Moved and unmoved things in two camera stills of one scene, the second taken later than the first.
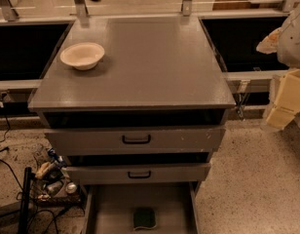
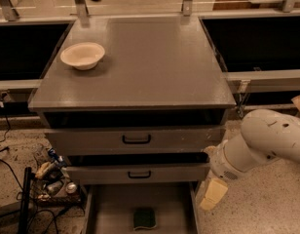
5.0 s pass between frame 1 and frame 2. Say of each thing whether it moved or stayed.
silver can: stayed
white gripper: moved
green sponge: stayed
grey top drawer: stayed
